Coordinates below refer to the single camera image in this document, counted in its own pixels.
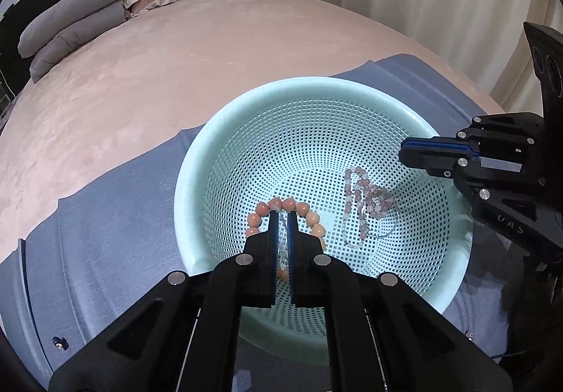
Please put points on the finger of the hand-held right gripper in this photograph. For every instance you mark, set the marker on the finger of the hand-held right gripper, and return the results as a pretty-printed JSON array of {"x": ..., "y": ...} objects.
[
  {"x": 440, "y": 148},
  {"x": 433, "y": 167}
]

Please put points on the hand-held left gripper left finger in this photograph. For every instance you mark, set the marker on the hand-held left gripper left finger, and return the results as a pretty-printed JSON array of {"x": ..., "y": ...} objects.
[{"x": 274, "y": 251}]

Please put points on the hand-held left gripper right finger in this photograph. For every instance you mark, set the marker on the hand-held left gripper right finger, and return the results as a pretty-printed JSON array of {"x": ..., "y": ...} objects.
[{"x": 294, "y": 255}]

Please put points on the mint green plastic basket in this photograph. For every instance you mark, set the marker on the mint green plastic basket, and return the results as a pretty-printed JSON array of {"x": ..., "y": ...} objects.
[{"x": 308, "y": 132}]

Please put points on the blue grey cloth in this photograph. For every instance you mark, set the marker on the blue grey cloth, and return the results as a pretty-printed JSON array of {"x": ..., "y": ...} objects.
[{"x": 110, "y": 242}]

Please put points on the pink bed cover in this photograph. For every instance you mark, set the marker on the pink bed cover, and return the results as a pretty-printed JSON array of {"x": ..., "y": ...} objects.
[{"x": 176, "y": 66}]

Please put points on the grey pillow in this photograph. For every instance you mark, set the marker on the grey pillow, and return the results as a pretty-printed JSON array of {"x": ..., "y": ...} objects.
[
  {"x": 70, "y": 13},
  {"x": 79, "y": 42}
]

